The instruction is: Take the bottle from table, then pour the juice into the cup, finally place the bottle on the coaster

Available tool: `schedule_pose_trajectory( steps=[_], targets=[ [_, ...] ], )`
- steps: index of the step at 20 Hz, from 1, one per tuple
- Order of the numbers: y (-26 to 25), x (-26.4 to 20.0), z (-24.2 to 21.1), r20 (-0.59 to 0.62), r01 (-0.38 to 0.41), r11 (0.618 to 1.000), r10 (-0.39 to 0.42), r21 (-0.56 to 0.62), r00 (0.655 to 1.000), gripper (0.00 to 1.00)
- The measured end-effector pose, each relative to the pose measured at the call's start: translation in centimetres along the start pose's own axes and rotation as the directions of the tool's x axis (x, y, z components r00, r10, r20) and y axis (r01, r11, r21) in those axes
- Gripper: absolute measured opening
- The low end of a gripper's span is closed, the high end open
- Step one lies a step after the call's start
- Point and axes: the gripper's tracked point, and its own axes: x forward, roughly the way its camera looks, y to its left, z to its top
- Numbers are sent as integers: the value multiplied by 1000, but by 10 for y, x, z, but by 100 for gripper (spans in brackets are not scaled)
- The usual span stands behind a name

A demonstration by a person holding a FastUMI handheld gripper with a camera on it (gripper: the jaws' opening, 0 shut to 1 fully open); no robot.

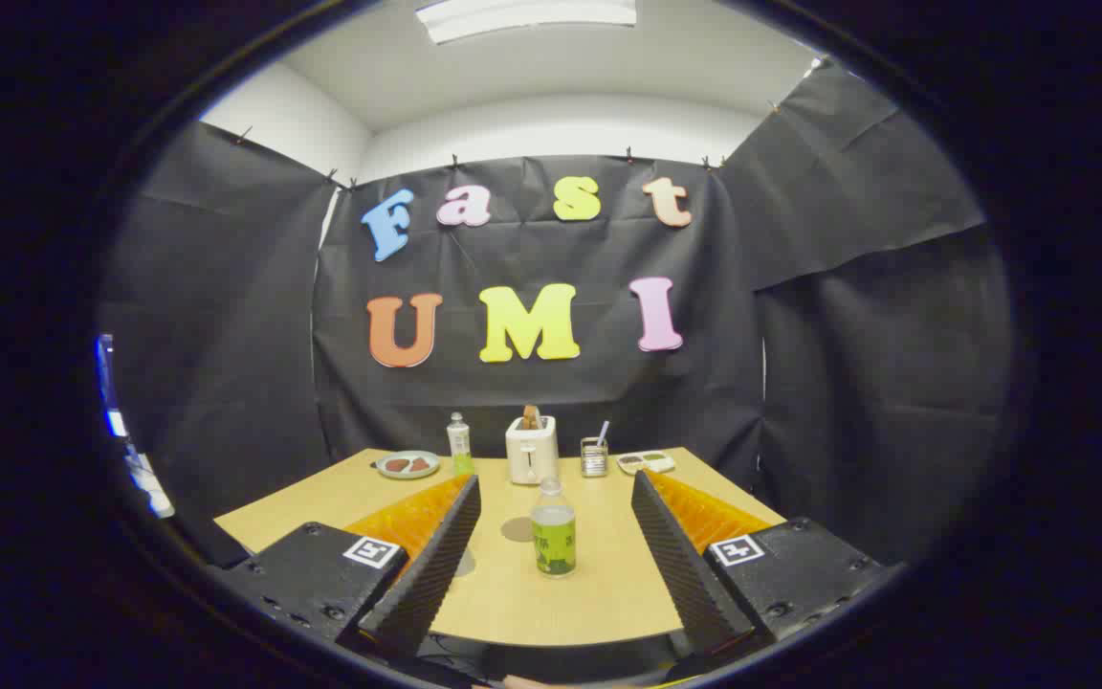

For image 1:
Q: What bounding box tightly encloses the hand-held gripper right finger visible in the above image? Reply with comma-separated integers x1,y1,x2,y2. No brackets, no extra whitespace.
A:
631,469,901,656

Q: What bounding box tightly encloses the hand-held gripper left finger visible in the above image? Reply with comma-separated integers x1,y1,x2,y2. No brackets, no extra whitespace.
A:
226,474,482,661

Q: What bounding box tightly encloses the clear juice bottle green label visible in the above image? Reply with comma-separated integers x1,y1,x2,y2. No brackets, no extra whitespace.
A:
531,478,577,578

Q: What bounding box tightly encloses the tall slim green drink bottle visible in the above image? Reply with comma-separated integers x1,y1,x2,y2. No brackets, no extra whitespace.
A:
447,412,474,477

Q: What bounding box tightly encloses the wooden table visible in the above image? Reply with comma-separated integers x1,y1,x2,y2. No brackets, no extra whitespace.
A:
213,447,788,648

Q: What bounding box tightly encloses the pale green plate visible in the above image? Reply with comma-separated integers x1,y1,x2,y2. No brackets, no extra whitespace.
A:
376,450,441,480

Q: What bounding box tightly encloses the white divided snack tray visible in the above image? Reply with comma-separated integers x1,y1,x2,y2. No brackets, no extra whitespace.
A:
616,450,676,477

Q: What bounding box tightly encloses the white toaster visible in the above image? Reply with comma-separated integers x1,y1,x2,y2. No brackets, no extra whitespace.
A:
505,416,560,486

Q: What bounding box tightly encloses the ceiling light panel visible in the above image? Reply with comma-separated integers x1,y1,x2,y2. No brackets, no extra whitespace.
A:
415,0,638,45

